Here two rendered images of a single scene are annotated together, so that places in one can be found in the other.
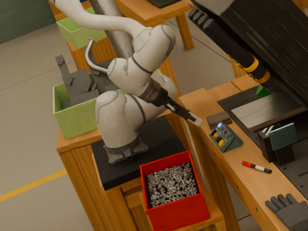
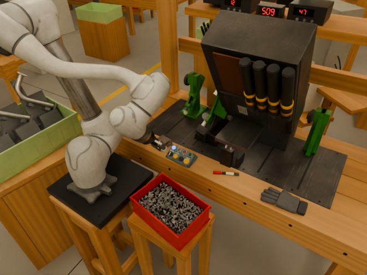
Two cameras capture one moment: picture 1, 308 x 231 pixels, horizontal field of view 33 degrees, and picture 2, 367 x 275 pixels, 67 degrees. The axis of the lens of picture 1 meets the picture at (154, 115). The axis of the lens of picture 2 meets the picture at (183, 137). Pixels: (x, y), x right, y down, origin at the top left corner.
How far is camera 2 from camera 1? 1.25 m
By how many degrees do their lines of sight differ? 43
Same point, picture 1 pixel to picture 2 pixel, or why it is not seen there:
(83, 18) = (62, 66)
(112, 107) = (92, 151)
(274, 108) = (246, 130)
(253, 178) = (230, 181)
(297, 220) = (295, 204)
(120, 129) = (99, 169)
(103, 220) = (36, 244)
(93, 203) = (26, 234)
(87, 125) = (13, 169)
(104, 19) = (91, 67)
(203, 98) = not seen: hidden behind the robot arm
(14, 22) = not seen: outside the picture
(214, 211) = not seen: hidden behind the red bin
